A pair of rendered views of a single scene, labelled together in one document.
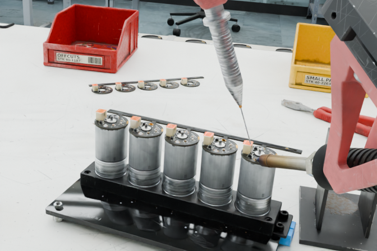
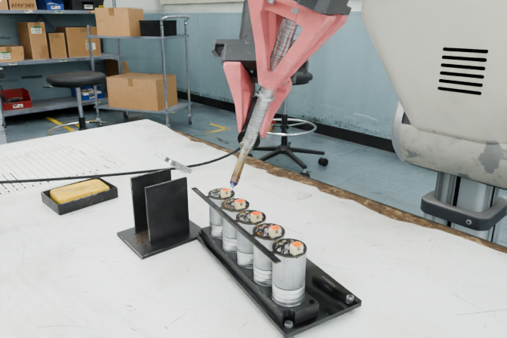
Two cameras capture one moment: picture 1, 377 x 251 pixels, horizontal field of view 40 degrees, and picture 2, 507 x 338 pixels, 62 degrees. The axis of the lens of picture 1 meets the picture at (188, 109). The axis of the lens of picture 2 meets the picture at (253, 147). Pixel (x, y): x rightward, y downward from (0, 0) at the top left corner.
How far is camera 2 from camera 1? 60 cm
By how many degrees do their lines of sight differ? 123
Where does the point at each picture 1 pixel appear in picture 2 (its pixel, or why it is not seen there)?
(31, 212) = (370, 328)
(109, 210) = (311, 280)
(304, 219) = (185, 238)
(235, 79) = (253, 132)
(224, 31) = (263, 102)
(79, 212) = (334, 287)
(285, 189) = (151, 263)
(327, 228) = (182, 230)
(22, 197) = not seen: outside the picture
